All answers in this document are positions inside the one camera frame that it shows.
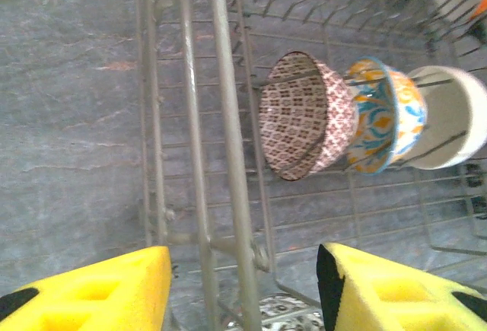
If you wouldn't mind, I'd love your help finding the plain cream bowl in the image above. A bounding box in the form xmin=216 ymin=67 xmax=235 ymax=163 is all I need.
xmin=399 ymin=65 xmax=487 ymax=171

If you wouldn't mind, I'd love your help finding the grey wire dish rack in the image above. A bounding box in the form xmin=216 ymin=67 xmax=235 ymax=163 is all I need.
xmin=132 ymin=0 xmax=487 ymax=331

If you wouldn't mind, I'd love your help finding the brown white patterned bowl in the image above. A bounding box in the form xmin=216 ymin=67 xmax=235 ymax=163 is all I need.
xmin=258 ymin=51 xmax=358 ymax=182

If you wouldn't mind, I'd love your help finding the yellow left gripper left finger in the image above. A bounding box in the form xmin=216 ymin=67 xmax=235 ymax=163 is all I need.
xmin=0 ymin=246 xmax=173 ymax=331

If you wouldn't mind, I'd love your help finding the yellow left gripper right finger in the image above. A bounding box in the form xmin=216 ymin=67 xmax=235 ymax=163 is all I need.
xmin=317 ymin=242 xmax=487 ymax=331

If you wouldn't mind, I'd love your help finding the blue orange patterned bowl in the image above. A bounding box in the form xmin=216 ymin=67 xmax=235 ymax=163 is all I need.
xmin=344 ymin=56 xmax=428 ymax=176

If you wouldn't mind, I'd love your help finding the black white patterned bowl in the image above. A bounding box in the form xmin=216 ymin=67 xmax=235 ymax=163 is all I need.
xmin=258 ymin=294 xmax=324 ymax=331

